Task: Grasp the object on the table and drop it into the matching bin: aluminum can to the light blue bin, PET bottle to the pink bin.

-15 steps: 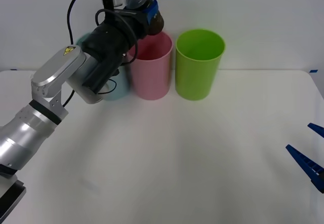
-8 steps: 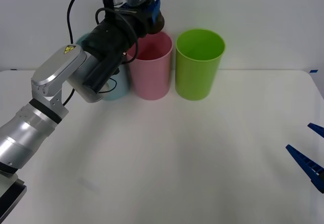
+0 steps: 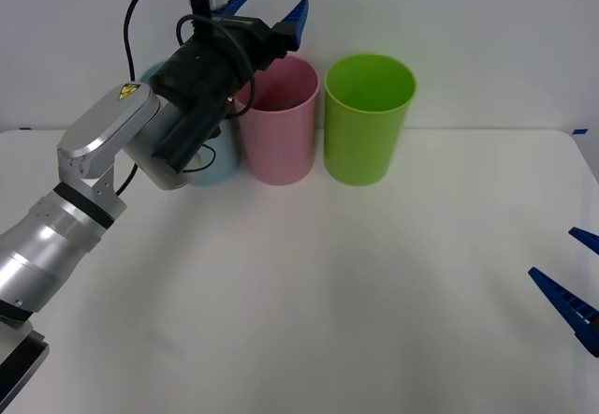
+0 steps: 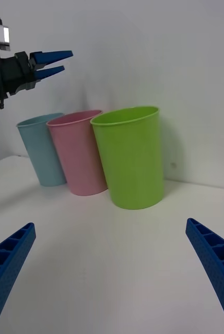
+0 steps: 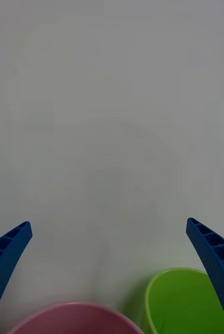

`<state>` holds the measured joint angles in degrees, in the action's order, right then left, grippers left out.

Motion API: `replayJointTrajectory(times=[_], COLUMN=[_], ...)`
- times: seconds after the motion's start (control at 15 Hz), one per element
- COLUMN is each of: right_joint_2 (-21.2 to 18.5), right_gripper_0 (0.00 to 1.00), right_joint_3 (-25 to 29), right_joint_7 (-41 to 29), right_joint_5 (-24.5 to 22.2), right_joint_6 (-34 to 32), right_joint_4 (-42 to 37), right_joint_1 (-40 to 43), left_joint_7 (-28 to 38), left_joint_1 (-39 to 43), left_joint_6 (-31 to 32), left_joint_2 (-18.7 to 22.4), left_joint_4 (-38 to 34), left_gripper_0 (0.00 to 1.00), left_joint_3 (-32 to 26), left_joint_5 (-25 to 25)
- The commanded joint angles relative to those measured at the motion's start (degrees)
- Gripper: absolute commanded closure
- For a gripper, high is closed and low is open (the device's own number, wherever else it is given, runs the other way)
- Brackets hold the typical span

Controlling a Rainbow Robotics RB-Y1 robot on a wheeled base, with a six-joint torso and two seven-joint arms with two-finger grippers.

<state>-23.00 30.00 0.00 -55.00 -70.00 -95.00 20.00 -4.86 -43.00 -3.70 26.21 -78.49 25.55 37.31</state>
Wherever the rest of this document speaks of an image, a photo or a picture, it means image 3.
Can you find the green plastic bin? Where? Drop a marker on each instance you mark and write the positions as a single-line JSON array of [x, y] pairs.
[[362, 147]]

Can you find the pale blue plastic bin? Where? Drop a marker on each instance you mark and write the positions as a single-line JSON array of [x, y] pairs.
[[220, 161]]

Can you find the silver and black left arm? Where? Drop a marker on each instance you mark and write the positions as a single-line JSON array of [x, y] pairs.
[[107, 123]]

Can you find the pink plastic bin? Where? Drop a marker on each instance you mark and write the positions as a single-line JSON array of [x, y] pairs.
[[281, 142]]

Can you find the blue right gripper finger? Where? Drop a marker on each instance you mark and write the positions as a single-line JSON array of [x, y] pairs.
[[587, 238], [564, 301]]

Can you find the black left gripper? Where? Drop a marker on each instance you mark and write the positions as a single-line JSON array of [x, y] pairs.
[[250, 41]]

